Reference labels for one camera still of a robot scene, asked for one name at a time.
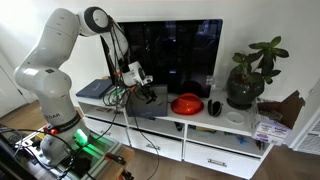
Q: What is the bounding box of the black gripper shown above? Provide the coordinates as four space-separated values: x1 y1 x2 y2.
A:
132 79 157 104

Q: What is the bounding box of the robot base platform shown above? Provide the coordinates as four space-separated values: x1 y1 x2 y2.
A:
17 132 134 180

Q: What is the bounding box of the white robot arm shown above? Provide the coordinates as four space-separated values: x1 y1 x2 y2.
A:
14 7 153 167

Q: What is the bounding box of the grey open box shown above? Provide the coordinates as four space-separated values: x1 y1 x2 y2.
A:
125 84 167 119

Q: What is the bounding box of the dark blue flat box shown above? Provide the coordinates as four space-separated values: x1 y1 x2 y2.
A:
76 79 113 99

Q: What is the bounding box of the brown cardboard box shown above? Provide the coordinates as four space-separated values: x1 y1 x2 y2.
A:
258 90 305 129

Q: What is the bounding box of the red sequin hat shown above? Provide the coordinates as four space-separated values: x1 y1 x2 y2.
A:
171 93 204 115

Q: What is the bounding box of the black flat television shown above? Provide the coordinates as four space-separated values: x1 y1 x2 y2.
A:
101 19 222 97

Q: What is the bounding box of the white tv stand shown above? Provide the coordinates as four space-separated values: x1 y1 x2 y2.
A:
78 90 272 179

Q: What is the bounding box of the white round dish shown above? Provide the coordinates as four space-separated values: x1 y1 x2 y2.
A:
226 112 244 124

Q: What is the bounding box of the potted green plant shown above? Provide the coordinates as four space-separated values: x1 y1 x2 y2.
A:
226 36 289 110

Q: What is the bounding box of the white labelled package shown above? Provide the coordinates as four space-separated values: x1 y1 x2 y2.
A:
252 103 291 146

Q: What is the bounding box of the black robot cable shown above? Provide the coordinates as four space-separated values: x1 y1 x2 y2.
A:
99 19 161 180

